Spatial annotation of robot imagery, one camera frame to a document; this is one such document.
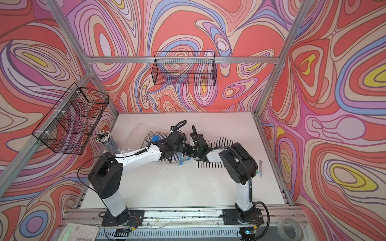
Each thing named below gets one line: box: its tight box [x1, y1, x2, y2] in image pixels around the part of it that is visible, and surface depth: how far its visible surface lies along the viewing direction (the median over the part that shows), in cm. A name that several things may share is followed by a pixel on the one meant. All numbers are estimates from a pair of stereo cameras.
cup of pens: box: [94, 129, 122, 156], surface depth 88 cm
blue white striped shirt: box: [140, 131, 171, 149], surface depth 101 cm
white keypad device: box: [57, 222, 100, 241], surface depth 69 cm
